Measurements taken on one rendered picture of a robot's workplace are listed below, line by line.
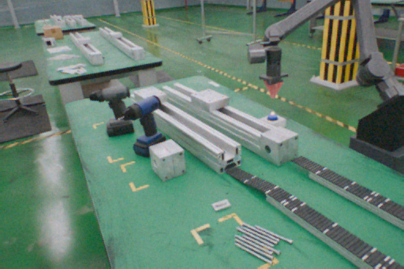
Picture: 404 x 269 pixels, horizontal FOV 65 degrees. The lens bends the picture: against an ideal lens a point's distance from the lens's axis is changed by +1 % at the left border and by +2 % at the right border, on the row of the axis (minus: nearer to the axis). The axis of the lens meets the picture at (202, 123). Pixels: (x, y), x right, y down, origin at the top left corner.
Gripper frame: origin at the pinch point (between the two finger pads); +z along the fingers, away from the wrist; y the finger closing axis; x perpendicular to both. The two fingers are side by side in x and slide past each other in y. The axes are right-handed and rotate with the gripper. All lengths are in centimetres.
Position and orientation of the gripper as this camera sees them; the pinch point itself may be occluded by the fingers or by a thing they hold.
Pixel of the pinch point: (272, 96)
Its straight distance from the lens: 133.5
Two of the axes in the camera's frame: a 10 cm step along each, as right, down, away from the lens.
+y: -8.4, 2.8, -4.7
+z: 0.7, 9.0, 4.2
